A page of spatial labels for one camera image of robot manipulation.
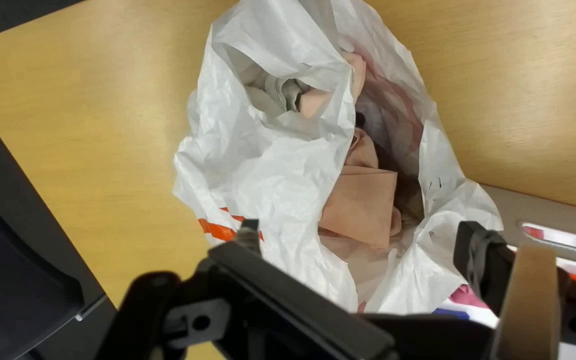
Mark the grey white towel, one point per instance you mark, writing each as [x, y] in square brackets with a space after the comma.
[277, 96]

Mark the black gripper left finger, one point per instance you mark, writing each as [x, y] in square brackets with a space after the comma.
[243, 307]

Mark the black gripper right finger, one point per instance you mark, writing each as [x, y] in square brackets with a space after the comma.
[527, 289]

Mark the white orange plastic bag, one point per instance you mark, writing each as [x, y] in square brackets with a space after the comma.
[241, 164]

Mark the peach pink shirt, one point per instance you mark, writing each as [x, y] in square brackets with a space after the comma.
[358, 222]

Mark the black office chair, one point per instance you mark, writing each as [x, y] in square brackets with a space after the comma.
[50, 305]

